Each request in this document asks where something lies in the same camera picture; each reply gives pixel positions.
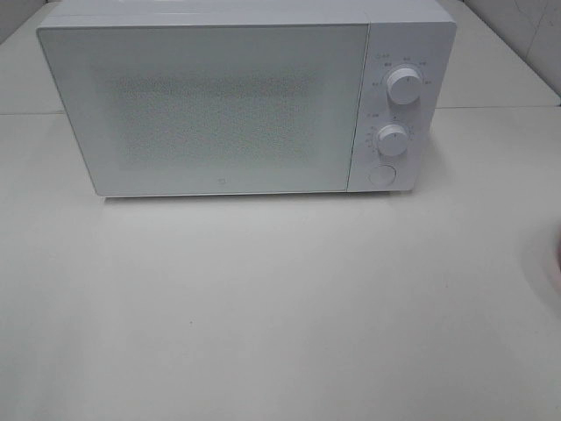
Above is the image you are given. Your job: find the round white door button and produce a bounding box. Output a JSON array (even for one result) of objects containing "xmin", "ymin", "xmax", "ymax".
[{"xmin": 368, "ymin": 164, "xmax": 396, "ymax": 188}]

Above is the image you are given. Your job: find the pink ceramic plate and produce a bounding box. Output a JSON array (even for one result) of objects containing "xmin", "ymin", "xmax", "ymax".
[{"xmin": 550, "ymin": 229, "xmax": 561, "ymax": 289}]

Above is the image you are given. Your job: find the white microwave door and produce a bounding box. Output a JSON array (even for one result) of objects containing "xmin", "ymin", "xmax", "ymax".
[{"xmin": 38, "ymin": 25, "xmax": 368, "ymax": 197}]

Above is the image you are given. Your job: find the lower white timer knob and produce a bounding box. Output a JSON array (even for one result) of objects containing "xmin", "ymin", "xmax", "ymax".
[{"xmin": 377, "ymin": 124, "xmax": 409, "ymax": 157}]

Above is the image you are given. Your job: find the upper white power knob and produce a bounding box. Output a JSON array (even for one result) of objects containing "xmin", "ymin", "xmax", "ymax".
[{"xmin": 386, "ymin": 66, "xmax": 423, "ymax": 105}]

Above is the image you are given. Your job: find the white microwave oven body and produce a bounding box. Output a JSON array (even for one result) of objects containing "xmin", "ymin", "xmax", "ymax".
[{"xmin": 37, "ymin": 1, "xmax": 457, "ymax": 193}]

